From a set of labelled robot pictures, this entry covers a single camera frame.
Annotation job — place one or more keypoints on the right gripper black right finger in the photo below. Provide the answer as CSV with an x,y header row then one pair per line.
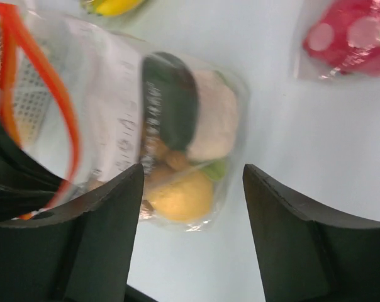
x,y
308,251

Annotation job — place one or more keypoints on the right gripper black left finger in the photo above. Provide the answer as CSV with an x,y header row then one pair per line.
x,y
80,251

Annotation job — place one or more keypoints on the zip bag orange seal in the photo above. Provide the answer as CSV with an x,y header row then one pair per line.
x,y
94,124

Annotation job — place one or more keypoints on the white cauliflower fake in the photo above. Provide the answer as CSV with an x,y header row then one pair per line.
x,y
217,123

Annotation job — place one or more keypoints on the dark green avocado fake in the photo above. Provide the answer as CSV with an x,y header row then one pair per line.
x,y
170,100

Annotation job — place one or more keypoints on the zip bag with red toys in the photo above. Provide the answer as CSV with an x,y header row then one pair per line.
x,y
337,38

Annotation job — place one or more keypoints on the zip bag with mixed fruit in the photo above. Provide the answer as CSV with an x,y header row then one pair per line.
x,y
111,6

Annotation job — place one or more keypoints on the banana in bag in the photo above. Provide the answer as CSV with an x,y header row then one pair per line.
x,y
114,6

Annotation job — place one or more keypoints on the white plastic basket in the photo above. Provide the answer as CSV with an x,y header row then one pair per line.
x,y
30,101

